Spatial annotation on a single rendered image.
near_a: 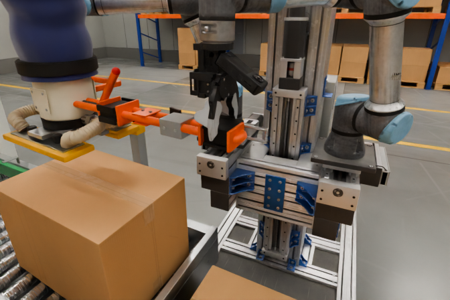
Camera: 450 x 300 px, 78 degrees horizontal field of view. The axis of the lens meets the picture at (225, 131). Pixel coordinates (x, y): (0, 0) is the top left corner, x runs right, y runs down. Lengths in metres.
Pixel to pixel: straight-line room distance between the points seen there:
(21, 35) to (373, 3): 0.95
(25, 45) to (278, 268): 1.55
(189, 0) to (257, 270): 1.42
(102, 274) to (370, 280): 1.66
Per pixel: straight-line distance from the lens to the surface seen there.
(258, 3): 0.64
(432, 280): 2.38
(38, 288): 1.45
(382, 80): 0.96
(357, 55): 7.76
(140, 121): 0.78
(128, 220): 0.96
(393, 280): 2.25
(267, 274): 1.76
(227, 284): 1.27
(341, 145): 1.13
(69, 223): 1.02
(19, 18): 0.99
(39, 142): 1.03
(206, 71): 0.63
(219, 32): 0.59
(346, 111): 1.09
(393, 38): 0.93
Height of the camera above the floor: 1.53
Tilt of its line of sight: 22 degrees down
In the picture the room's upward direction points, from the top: straight up
